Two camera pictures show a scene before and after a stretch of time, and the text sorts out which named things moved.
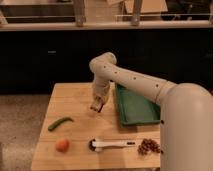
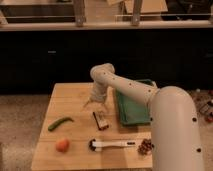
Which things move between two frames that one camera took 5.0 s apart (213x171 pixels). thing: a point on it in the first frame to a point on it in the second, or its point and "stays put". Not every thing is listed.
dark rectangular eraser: x=95 y=109 to x=100 y=120
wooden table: x=75 y=137 stays put
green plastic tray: x=135 y=108 stays put
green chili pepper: x=50 y=127 stays put
